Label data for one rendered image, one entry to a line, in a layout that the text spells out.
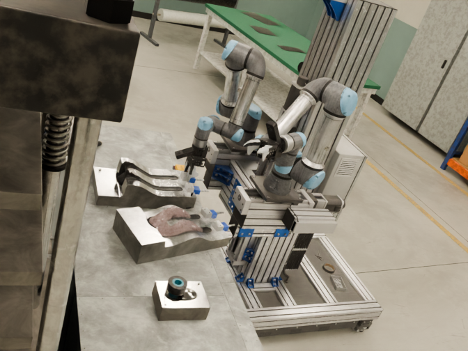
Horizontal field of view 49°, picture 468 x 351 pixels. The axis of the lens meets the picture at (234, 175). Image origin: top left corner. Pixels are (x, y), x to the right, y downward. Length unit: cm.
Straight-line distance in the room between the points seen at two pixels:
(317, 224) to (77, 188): 173
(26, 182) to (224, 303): 117
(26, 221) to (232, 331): 96
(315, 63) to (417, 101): 534
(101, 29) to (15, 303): 99
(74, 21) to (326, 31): 189
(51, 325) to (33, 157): 46
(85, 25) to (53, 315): 81
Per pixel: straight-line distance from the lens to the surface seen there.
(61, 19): 104
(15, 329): 169
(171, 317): 211
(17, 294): 179
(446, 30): 796
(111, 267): 228
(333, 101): 242
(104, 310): 210
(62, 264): 140
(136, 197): 263
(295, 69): 553
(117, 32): 105
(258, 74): 270
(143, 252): 229
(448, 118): 768
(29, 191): 134
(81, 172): 123
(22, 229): 163
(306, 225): 274
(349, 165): 302
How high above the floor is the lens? 230
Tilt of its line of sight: 28 degrees down
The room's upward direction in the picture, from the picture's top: 19 degrees clockwise
